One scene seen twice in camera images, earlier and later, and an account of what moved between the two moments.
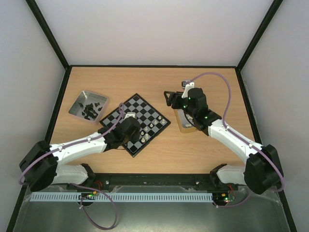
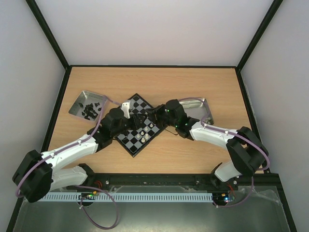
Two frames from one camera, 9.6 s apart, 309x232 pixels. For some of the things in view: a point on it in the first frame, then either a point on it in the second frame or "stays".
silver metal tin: [89, 105] stays
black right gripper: [175, 99] → [155, 114]
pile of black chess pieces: [89, 111] stays
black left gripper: [136, 137] → [135, 119]
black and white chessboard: [151, 122] stays
